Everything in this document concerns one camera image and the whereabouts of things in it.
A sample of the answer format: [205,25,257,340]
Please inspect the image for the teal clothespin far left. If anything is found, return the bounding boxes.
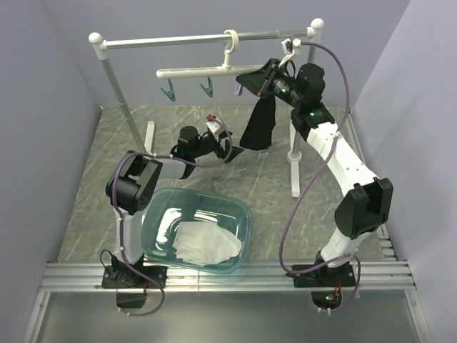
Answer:
[160,79,176,102]

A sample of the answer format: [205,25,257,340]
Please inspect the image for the teal clothespin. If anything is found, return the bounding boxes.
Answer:
[160,79,176,102]
[199,76,214,98]

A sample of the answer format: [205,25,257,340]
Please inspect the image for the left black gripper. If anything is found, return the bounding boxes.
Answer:
[191,130,243,163]

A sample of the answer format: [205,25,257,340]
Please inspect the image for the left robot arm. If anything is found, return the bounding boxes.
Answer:
[102,119,244,289]

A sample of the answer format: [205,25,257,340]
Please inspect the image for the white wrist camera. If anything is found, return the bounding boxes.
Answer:
[206,114,226,136]
[278,38,301,67]

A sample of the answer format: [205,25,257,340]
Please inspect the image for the white metal drying rack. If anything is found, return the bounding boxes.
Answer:
[87,18,325,198]

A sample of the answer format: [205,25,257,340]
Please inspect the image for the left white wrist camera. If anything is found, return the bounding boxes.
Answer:
[206,114,226,136]

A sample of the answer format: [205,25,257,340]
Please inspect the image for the white plastic clip hanger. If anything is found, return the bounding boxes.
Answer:
[156,29,262,79]

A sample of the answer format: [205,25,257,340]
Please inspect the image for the purple clothespin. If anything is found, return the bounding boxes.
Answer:
[234,84,243,96]

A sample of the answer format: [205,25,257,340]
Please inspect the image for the aluminium mounting rail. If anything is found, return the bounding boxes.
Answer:
[39,260,416,293]

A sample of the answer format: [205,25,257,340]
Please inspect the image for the black underwear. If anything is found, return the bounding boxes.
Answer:
[240,96,276,151]

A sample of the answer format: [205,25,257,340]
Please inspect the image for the white cloth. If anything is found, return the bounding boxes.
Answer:
[172,222,242,266]

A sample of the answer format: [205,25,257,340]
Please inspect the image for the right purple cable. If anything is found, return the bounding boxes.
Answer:
[278,40,361,312]

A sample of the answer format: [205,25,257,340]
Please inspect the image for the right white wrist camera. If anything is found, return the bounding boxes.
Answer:
[278,38,301,67]

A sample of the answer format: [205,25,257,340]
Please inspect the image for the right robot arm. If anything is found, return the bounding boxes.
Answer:
[236,59,393,287]

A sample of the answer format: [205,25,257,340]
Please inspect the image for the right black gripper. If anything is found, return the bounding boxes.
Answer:
[236,59,303,109]

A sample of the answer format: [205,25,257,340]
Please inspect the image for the translucent teal plastic basin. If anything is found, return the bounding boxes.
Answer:
[141,188,251,274]

